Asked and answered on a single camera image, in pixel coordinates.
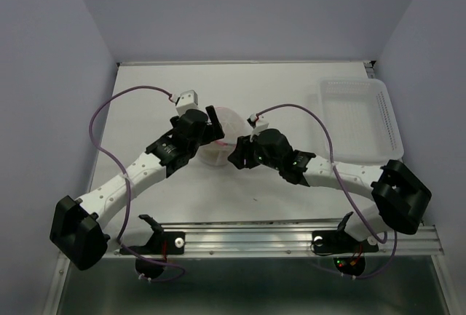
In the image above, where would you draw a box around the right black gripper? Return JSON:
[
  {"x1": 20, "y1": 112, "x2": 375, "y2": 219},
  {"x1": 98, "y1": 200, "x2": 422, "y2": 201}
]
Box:
[{"x1": 226, "y1": 130, "x2": 282, "y2": 171}]

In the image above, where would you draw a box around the white mesh laundry bag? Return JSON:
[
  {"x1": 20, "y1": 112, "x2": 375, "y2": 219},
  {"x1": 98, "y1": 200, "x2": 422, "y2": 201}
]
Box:
[{"x1": 196, "y1": 106, "x2": 248, "y2": 167}]

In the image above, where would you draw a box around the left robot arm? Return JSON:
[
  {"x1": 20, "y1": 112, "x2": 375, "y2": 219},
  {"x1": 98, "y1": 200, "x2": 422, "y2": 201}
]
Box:
[{"x1": 50, "y1": 105, "x2": 224, "y2": 271}]

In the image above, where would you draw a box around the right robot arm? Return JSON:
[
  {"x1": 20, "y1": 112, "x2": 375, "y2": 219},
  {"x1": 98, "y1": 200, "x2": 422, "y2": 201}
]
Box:
[{"x1": 228, "y1": 129, "x2": 432, "y2": 250}]

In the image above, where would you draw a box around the white plastic basket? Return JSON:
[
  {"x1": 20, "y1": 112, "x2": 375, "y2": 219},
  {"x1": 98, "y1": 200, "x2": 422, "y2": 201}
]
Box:
[{"x1": 317, "y1": 78, "x2": 404, "y2": 164}]

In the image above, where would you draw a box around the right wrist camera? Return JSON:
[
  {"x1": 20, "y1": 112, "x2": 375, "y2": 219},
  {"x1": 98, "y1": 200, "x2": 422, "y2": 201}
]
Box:
[{"x1": 247, "y1": 113, "x2": 269, "y2": 140}]

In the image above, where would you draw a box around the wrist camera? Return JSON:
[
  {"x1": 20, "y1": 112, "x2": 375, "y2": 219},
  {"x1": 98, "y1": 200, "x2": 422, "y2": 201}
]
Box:
[
  {"x1": 169, "y1": 90, "x2": 199, "y2": 116},
  {"x1": 247, "y1": 113, "x2": 269, "y2": 140}
]

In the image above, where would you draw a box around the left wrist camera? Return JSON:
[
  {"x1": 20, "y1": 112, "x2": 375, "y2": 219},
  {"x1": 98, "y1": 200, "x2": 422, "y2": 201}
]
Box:
[{"x1": 169, "y1": 90, "x2": 199, "y2": 116}]

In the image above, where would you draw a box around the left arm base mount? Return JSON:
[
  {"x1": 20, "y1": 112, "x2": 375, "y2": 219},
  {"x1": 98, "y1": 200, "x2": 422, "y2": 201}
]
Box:
[{"x1": 119, "y1": 214, "x2": 186, "y2": 283}]

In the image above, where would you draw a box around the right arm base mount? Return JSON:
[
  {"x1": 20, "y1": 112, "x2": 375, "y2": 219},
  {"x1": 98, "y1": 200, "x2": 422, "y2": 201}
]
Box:
[{"x1": 310, "y1": 212, "x2": 379, "y2": 278}]

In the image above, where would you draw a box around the aluminium mounting rail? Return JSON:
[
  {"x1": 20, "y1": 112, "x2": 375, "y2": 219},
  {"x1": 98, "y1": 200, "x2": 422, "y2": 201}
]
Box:
[{"x1": 164, "y1": 220, "x2": 444, "y2": 259}]

